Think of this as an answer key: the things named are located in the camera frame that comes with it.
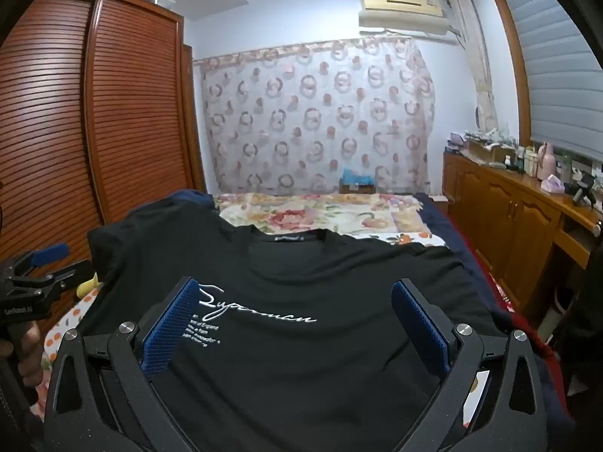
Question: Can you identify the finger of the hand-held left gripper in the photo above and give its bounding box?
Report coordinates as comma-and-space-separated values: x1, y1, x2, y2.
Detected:
28, 259, 97, 299
9, 243, 71, 276

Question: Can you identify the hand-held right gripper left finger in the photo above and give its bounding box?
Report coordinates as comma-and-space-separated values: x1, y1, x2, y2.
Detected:
43, 277, 201, 452

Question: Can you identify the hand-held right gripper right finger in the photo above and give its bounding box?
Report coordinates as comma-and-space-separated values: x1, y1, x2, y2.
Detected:
391, 279, 549, 452

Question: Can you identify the black printed t-shirt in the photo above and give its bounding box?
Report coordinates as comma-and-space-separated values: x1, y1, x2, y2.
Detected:
78, 193, 510, 452

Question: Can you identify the person's left hand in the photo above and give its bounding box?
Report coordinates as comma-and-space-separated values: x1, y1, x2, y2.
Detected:
10, 322, 45, 408

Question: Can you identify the orange fruit print bedsheet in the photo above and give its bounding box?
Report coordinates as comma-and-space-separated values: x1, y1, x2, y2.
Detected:
40, 231, 493, 427

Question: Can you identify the red mattress cover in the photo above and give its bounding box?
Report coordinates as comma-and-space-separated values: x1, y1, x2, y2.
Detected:
466, 245, 561, 363

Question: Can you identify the navy bed cover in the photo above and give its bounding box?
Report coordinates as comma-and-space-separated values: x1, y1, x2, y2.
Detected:
415, 193, 476, 255

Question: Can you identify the navy fleece blanket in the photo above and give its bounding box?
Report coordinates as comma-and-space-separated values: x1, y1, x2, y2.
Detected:
167, 189, 213, 212

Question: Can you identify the long wooden cabinet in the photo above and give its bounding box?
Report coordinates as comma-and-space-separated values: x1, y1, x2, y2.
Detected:
443, 148, 603, 312

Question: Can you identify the brown louvered wooden wardrobe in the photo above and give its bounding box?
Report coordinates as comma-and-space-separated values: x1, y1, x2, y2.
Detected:
0, 0, 205, 335

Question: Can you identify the small cardboard box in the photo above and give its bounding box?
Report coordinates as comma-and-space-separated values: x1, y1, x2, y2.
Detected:
339, 176, 378, 195

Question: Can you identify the floral quilt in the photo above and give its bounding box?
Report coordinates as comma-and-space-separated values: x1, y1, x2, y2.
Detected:
210, 192, 432, 241

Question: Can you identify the black chair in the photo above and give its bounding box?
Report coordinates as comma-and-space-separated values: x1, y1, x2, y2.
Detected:
549, 223, 603, 434

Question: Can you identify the blue plastic bag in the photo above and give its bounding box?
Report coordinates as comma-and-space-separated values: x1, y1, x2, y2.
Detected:
341, 168, 375, 185

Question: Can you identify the cardboard tray of clutter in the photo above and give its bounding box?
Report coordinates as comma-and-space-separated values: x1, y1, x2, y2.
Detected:
464, 129, 514, 163

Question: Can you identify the pink bottle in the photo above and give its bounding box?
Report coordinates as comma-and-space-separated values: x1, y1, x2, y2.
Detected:
537, 141, 557, 180

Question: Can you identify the small black tripod gadget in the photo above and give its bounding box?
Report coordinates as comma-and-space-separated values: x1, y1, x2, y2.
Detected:
568, 172, 595, 208

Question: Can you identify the circle patterned sheer curtain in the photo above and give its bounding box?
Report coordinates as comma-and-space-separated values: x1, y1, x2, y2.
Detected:
195, 40, 436, 196

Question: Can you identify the beige tied side curtain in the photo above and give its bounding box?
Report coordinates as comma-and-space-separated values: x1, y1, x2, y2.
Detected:
447, 0, 500, 135

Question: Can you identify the grey striped window blind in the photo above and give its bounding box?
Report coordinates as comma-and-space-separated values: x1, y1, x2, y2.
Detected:
506, 0, 603, 161

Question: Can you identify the wooden window frame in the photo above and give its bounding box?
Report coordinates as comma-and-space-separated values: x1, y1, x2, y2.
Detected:
487, 0, 535, 149

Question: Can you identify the cream wall air conditioner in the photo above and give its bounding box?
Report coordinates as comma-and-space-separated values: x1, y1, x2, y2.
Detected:
358, 0, 458, 41

